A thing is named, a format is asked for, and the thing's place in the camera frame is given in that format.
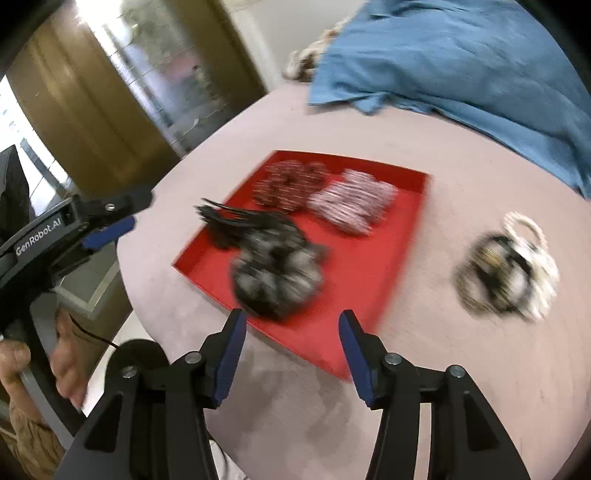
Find red dotted scrunchie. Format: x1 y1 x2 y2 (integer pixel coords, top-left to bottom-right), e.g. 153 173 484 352
252 159 329 214

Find black hair claw clip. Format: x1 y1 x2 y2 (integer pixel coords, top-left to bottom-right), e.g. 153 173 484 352
196 198 306 251

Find pink plaid scrunchie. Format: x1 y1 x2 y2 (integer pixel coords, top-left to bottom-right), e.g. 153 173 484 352
308 169 399 238

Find wooden door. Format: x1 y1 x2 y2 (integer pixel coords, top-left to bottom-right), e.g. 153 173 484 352
7 0 269 195

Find blue shirt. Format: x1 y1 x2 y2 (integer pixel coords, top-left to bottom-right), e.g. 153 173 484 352
308 0 591 200

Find floral patterned cloth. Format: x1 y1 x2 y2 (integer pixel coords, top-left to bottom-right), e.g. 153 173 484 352
283 14 352 84

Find black cable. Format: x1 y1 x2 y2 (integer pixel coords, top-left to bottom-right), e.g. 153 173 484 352
68 316 122 348

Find red tray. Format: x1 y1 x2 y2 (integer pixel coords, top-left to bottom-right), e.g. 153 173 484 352
172 150 431 382

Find white dotted scrunchie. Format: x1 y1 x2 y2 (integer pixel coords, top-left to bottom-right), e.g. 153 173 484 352
503 240 561 323

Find grey and black scrunchie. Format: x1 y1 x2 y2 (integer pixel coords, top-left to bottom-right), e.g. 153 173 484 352
231 226 329 323

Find person's left hand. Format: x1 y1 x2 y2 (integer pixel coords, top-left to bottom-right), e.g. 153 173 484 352
0 308 90 409

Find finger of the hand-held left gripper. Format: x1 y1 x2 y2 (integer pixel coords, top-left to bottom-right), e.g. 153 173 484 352
74 186 154 223
50 216 138 278

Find black hair tie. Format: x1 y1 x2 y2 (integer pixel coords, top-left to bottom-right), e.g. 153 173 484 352
485 240 532 301

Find glass side window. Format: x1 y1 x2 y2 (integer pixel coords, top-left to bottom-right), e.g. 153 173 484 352
0 75 80 217

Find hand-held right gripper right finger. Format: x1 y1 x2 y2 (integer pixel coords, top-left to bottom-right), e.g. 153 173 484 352
338 310 532 480

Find pearl bracelet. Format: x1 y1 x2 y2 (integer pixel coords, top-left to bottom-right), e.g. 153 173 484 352
502 211 551 252

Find khaki trousers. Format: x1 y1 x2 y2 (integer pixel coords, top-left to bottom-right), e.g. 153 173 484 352
0 383 66 480

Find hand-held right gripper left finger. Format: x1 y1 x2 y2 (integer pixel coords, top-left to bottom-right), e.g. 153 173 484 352
55 308 248 480

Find leopard print scrunchie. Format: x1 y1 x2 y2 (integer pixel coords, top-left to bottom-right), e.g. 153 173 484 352
455 233 532 317

